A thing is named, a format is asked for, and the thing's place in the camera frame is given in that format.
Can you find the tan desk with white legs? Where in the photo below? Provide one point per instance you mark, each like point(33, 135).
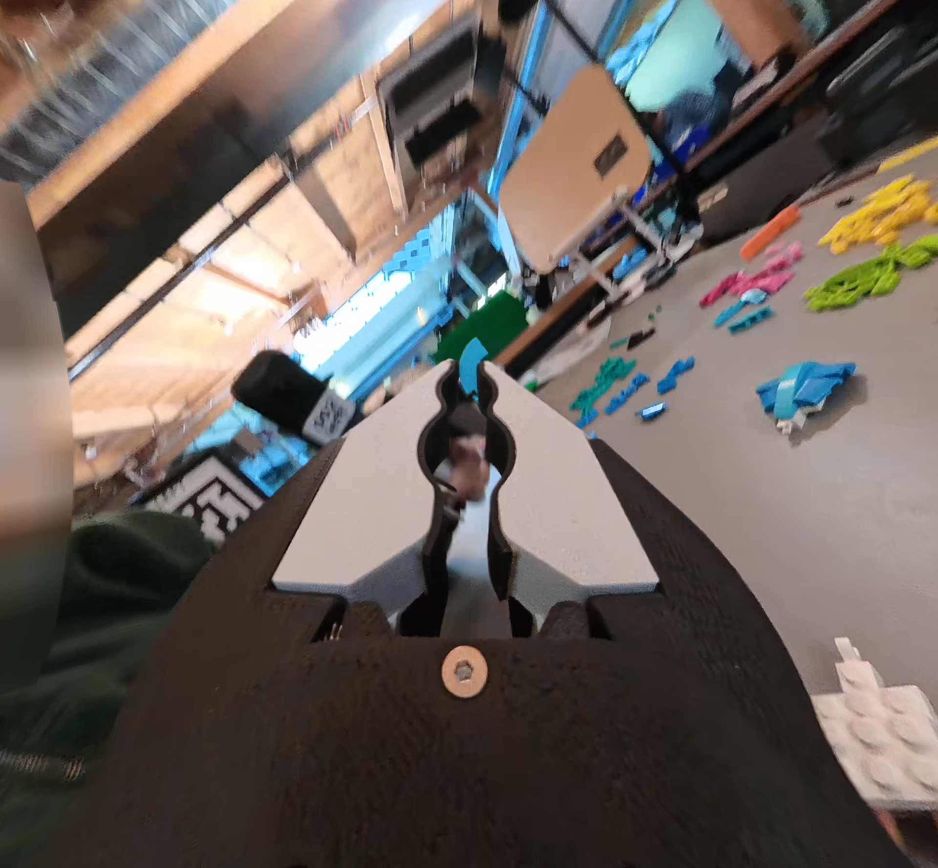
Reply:
point(571, 171)

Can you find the orange toy brick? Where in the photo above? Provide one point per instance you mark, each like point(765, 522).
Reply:
point(769, 232)

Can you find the black ceiling unit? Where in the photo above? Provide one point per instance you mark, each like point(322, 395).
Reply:
point(432, 91)

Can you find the silver ventilation duct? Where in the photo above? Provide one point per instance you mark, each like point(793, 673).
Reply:
point(110, 76)

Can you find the heap of pink bricks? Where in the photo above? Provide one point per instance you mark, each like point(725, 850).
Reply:
point(755, 278)

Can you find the blue toy brick model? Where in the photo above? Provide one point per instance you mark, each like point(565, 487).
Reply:
point(806, 388)

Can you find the heap of blue teal bricks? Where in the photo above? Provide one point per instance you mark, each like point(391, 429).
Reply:
point(623, 388)

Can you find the white toy brick model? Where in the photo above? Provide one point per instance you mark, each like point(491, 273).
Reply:
point(879, 729)

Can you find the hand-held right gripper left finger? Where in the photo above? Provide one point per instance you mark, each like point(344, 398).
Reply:
point(352, 509)

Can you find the green board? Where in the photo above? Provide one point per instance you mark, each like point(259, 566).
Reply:
point(483, 329)

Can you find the teal curved toy brick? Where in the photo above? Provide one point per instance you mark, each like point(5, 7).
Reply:
point(472, 366)

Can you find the heap of green bricks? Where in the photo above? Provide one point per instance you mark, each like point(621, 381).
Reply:
point(865, 278)

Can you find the heap of yellow bricks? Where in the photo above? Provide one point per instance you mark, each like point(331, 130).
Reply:
point(879, 215)

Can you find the turquoise toy brick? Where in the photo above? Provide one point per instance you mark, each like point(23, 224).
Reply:
point(751, 320)
point(740, 305)

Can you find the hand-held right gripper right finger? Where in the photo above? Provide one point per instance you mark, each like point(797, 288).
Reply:
point(571, 509)

